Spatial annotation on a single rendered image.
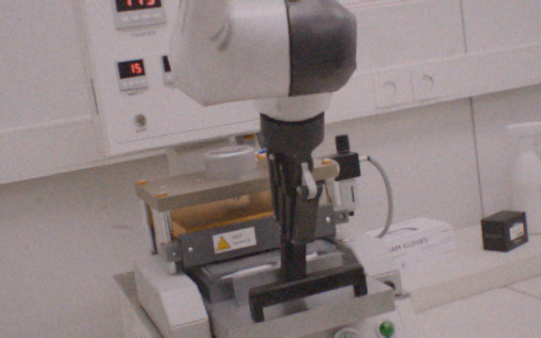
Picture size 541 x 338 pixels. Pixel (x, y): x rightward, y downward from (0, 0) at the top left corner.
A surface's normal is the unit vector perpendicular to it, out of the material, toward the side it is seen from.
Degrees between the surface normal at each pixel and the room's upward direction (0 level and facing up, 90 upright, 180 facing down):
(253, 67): 109
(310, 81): 139
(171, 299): 41
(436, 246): 90
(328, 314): 90
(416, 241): 87
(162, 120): 90
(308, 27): 60
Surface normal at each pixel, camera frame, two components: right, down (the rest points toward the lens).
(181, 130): 0.33, 0.10
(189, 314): 0.11, -0.68
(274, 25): 0.11, -0.38
